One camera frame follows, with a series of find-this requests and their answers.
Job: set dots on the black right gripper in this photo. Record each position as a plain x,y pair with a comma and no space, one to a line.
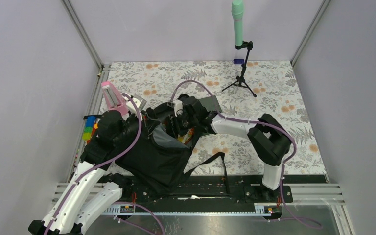
182,114

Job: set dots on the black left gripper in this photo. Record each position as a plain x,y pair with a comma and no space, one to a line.
134,116

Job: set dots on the dark green hardcover book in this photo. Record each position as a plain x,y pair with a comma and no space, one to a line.
211,103

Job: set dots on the yellow illustrated paperback book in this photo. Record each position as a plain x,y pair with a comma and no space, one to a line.
185,139

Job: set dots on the black student backpack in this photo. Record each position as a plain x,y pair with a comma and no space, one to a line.
158,159

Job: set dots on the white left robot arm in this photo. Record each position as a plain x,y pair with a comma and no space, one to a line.
90,191

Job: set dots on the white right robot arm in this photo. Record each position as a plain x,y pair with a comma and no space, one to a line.
268,138

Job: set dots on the colourful toy blocks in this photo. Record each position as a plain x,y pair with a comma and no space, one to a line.
90,121

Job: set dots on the floral tablecloth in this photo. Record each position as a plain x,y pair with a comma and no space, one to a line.
273,89

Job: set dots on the green microphone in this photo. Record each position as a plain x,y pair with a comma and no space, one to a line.
237,11

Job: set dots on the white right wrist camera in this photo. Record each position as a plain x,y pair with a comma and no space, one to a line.
177,106

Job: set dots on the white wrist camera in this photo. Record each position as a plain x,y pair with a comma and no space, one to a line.
177,106
138,101

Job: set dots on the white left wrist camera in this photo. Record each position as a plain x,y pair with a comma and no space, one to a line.
138,101

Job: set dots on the blue block at wall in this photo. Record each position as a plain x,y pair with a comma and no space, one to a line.
238,61

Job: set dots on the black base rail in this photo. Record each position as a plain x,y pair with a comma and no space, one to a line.
208,194

